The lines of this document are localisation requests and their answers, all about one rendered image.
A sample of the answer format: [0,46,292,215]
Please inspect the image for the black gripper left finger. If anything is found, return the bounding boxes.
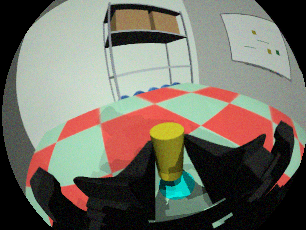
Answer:
[73,140,156,220]

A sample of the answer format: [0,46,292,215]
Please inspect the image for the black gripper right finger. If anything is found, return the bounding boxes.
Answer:
[184,134,266,204]

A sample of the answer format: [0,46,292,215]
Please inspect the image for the yellow cylinder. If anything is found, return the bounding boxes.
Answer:
[150,122,185,182]

